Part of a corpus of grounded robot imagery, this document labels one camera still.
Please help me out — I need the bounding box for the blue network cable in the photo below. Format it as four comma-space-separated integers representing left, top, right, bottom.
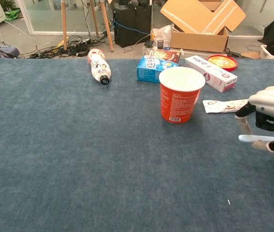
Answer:
113, 19, 152, 37

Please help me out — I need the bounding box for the black cable tangle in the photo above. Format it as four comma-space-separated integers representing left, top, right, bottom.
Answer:
29, 35, 108, 58

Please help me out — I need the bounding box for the wooden easel leg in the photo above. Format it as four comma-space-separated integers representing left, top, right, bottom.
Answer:
61, 0, 69, 51
100, 0, 115, 52
89, 0, 100, 36

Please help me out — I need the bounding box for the brown pizza print box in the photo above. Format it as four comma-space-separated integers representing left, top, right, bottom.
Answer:
148, 49, 181, 66

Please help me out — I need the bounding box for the red round lid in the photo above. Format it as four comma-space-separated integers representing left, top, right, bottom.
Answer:
207, 54, 238, 72

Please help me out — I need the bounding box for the brown cardboard box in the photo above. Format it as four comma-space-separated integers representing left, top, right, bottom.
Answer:
160, 0, 246, 54

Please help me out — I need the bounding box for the white toothpaste carton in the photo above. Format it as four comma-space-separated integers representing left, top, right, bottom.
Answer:
183, 55, 238, 93

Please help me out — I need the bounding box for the white printed toothpaste tube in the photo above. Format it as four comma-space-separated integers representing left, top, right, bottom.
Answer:
202, 99, 250, 114

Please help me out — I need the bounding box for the green cloth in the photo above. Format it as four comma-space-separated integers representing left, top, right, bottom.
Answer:
4, 9, 21, 22

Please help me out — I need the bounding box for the blue table mat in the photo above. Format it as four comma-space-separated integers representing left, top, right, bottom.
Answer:
0, 58, 274, 232

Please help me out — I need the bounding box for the light blue toothbrush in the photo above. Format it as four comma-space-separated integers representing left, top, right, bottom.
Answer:
238, 134, 274, 143

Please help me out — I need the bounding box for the blue biscuit box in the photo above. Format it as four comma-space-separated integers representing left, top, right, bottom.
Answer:
136, 55, 180, 84

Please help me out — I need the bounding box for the white plastic bag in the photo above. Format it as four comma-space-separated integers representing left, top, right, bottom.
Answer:
152, 24, 172, 48

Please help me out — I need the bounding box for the white red plastic bottle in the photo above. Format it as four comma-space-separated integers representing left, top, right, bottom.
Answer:
87, 48, 112, 86

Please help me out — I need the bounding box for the red paper cup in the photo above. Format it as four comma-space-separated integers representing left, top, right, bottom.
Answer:
159, 67, 206, 124

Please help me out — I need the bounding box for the black computer tower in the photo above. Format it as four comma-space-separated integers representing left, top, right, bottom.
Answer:
112, 4, 152, 48

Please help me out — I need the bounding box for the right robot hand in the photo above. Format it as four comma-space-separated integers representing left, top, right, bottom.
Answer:
235, 83, 274, 153

